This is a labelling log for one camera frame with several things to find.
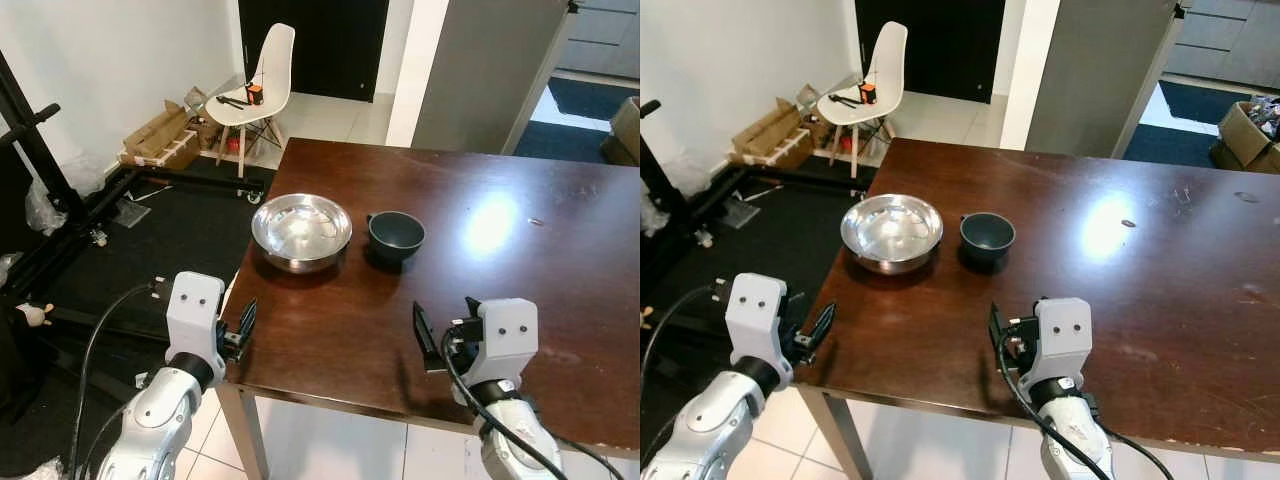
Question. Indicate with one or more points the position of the grey panel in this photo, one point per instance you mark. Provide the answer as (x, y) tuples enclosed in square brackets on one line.
[(490, 70), (1100, 70)]

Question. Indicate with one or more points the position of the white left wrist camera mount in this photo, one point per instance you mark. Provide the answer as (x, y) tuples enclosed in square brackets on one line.
[(757, 310), (195, 310)]

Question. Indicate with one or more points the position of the clear plastic sheet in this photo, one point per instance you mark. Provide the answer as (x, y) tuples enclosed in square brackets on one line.
[(741, 212), (132, 213)]

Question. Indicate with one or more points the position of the clear plastic bag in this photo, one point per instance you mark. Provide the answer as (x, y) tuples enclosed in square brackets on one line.
[(45, 210), (690, 175)]

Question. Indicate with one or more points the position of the black floor mat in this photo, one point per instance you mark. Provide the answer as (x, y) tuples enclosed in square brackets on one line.
[(790, 240), (180, 240)]

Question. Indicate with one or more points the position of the orange and black device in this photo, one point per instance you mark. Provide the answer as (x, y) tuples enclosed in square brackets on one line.
[(866, 93), (254, 93)]

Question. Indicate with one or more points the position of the grey cabinet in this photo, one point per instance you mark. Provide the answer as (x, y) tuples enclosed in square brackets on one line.
[(600, 35), (1230, 40)]

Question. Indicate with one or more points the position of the dark wooden table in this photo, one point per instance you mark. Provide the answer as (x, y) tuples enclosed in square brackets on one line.
[(920, 330), (350, 330)]

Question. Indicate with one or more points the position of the open cardboard box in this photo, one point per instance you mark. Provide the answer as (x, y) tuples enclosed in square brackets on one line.
[(1245, 135), (625, 135)]

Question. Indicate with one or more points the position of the blue floor mat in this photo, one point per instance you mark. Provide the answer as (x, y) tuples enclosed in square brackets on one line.
[(1190, 100), (580, 100)]

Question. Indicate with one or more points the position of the flat cardboard box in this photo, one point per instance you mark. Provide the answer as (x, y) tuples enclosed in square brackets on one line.
[(160, 130), (770, 130)]

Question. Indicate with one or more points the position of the dark grey cup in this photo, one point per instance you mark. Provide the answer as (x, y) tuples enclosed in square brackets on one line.
[(987, 238), (396, 236)]

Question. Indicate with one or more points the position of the white plastic chair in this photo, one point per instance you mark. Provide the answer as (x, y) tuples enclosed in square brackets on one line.
[(265, 70), (880, 65)]

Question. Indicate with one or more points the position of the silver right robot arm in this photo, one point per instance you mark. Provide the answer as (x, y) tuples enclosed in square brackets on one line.
[(510, 450), (1075, 440)]

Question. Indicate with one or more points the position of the person in black clothes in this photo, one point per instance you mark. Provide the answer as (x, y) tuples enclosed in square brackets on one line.
[(15, 360), (646, 318)]

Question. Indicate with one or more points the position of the black handheld tool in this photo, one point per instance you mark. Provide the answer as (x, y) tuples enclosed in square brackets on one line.
[(843, 100), (232, 101)]

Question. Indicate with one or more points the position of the black door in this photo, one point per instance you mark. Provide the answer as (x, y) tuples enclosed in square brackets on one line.
[(340, 50), (950, 50)]

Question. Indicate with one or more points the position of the stainless steel bowl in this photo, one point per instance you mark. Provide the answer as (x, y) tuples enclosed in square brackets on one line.
[(301, 233), (892, 232)]

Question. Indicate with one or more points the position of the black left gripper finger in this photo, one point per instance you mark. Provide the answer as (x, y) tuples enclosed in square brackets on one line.
[(797, 315), (248, 320), (824, 325)]

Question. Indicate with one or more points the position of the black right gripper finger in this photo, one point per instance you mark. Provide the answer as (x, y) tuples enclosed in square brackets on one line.
[(1001, 340), (430, 345)]

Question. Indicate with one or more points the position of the black metal stand frame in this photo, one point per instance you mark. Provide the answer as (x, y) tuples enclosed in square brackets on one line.
[(800, 176), (200, 180)]

